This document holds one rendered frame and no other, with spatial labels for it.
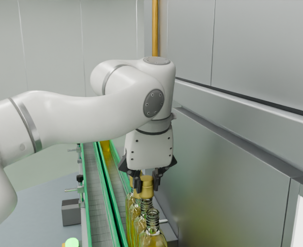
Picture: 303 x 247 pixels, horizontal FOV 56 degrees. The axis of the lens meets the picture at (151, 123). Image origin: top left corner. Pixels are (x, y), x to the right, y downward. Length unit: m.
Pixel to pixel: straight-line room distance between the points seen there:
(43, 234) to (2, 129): 0.95
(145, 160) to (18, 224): 0.91
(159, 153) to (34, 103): 0.29
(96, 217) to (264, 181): 0.77
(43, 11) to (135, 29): 1.90
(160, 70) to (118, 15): 6.02
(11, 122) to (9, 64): 6.15
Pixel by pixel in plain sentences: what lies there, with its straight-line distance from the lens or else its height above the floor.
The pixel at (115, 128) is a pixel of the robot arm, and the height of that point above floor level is 1.37.
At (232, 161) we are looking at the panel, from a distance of 0.53.
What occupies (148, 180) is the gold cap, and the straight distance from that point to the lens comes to 0.65.
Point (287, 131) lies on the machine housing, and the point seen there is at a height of 1.37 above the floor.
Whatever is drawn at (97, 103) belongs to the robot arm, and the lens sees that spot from 0.39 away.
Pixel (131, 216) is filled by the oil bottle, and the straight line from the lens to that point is 0.75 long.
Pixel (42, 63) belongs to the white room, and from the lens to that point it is 6.44.
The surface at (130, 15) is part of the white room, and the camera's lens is 6.55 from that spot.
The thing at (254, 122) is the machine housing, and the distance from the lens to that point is 0.47.
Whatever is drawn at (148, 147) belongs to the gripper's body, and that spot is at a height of 1.29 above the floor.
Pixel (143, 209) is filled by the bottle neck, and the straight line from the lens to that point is 0.69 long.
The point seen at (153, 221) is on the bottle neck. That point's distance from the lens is 0.63.
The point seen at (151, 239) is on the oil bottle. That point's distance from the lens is 0.65.
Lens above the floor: 1.48
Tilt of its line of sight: 15 degrees down
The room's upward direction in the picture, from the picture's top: straight up
